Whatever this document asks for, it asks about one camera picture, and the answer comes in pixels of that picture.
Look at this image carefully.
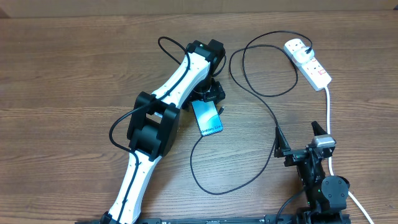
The blue Galaxy smartphone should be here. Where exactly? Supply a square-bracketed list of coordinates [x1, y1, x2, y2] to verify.
[192, 100, 224, 136]

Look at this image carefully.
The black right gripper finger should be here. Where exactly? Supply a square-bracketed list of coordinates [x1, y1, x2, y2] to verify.
[274, 126, 291, 157]
[311, 121, 327, 136]

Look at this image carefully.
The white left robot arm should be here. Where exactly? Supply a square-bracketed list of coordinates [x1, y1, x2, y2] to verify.
[100, 39, 226, 223]

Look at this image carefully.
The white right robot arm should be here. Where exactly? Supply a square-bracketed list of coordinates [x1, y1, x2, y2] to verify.
[274, 121, 351, 224]

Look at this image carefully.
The black charger cable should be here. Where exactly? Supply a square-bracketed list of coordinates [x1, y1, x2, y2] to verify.
[190, 30, 313, 196]

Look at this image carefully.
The white charger plug adapter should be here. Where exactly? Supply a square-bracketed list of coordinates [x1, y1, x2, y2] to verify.
[293, 47, 315, 64]

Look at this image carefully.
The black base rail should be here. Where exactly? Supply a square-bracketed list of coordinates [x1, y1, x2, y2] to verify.
[75, 214, 351, 224]

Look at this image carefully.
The white power strip cord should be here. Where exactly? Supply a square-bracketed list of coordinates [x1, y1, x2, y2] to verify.
[323, 86, 375, 224]

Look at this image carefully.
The white power strip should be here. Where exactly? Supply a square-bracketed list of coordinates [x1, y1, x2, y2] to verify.
[284, 39, 332, 91]

